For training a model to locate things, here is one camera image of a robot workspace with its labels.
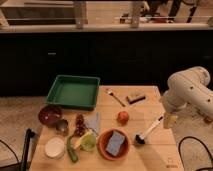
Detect dark red bowl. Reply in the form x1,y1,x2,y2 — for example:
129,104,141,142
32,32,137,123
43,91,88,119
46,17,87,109
38,105,62,126

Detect black chair frame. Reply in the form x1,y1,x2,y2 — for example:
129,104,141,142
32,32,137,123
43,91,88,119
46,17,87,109
0,129,36,171

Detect orange bowl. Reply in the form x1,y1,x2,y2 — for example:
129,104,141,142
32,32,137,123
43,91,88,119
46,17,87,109
97,129,130,161

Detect black cable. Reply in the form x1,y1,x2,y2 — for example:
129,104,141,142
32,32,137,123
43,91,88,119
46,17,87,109
178,135,213,171

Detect wooden block brush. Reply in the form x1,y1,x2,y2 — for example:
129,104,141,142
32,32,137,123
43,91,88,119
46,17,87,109
126,93,146,104

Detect small fork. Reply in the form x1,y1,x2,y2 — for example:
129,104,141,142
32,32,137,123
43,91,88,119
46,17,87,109
106,89,125,107

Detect white round lid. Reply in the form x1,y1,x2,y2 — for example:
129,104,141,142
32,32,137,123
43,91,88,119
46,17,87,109
44,137,65,159

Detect small metal cup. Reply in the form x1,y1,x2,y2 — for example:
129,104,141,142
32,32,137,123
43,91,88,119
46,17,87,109
56,119,69,135

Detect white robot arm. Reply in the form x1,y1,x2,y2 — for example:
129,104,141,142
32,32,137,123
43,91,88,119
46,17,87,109
161,66,213,129

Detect dark red grape bunch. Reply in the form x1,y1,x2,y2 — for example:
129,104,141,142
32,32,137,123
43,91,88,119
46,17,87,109
74,114,86,136

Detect yellow green plush toy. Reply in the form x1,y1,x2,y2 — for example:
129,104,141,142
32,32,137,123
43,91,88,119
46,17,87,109
74,131,96,151

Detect white handled dish brush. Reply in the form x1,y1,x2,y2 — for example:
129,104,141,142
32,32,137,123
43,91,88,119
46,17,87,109
134,116,163,145

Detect blue sponge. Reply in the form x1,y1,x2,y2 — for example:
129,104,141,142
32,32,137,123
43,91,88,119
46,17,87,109
105,131,125,156

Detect grey blue cloth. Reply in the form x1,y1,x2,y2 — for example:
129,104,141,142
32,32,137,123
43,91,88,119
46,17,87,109
86,113,100,136

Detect green plastic tray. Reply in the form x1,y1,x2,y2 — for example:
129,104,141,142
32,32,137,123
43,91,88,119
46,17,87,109
46,75,100,110

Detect green cucumber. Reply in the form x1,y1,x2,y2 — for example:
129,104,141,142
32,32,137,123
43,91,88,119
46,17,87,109
66,136,78,163

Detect red apple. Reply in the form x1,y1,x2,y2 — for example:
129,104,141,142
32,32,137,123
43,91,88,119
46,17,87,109
117,111,129,125

